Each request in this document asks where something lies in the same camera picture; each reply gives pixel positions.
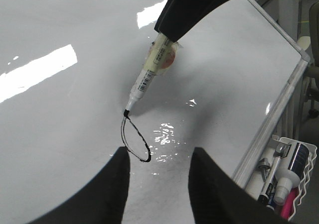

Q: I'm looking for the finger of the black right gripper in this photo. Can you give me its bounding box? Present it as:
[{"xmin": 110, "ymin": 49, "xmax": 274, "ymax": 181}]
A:
[{"xmin": 155, "ymin": 0, "xmax": 229, "ymax": 42}]

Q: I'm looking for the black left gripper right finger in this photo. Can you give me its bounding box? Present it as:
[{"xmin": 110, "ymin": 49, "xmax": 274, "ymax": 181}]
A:
[{"xmin": 188, "ymin": 147, "xmax": 288, "ymax": 224}]

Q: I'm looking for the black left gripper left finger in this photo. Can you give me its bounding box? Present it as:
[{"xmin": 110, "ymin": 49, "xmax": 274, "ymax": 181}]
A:
[{"xmin": 30, "ymin": 147, "xmax": 130, "ymax": 224}]

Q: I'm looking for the white black-tip whiteboard marker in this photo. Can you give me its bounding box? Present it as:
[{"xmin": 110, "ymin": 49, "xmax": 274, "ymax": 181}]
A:
[{"xmin": 124, "ymin": 33, "xmax": 174, "ymax": 117}]

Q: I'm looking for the red round magnet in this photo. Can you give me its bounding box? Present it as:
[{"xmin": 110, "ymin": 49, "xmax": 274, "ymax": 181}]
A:
[{"xmin": 156, "ymin": 42, "xmax": 183, "ymax": 76}]

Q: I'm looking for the black and white tray marker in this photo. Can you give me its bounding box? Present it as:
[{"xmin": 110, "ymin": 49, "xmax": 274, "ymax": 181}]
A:
[{"xmin": 258, "ymin": 143, "xmax": 290, "ymax": 206}]

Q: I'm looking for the silver metal bolt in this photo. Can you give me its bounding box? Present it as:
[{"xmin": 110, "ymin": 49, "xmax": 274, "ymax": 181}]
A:
[{"xmin": 258, "ymin": 158, "xmax": 271, "ymax": 182}]

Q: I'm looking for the pink highlighter pen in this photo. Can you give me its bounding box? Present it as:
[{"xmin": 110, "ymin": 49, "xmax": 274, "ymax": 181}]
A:
[{"xmin": 280, "ymin": 188, "xmax": 299, "ymax": 220}]

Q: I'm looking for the white wire marker tray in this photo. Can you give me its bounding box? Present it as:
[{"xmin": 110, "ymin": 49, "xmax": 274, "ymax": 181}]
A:
[{"xmin": 245, "ymin": 135, "xmax": 317, "ymax": 222}]

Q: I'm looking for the white whiteboard with aluminium frame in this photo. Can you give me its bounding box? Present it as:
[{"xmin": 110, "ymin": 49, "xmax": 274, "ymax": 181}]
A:
[{"xmin": 0, "ymin": 0, "xmax": 309, "ymax": 224}]

